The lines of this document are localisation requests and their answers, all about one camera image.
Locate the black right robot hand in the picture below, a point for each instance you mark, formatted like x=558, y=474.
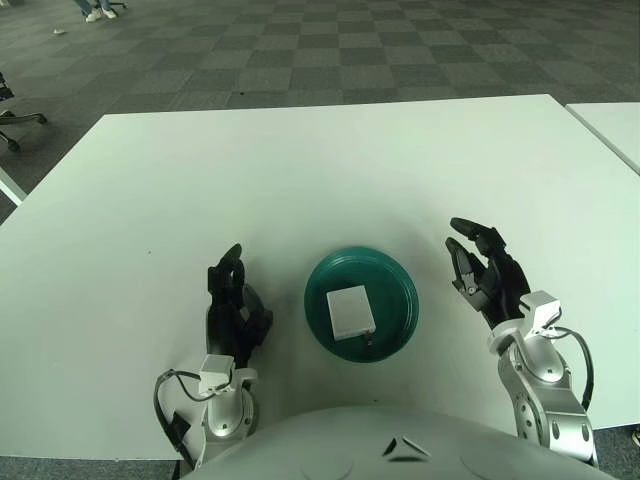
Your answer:
x=505, y=285

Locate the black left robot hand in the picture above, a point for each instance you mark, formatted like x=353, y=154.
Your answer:
x=230, y=320

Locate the white charger plug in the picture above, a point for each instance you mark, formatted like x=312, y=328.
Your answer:
x=350, y=312

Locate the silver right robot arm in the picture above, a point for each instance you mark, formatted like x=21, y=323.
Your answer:
x=540, y=370

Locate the green round plate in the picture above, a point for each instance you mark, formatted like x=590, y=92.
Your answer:
x=390, y=285

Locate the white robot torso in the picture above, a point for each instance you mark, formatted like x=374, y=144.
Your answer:
x=325, y=440

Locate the white side table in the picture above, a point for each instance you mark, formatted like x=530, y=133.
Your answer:
x=615, y=130

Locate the black office chair base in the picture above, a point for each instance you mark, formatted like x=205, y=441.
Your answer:
x=25, y=119

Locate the white sneaker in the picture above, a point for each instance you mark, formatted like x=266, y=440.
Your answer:
x=93, y=17
x=109, y=13

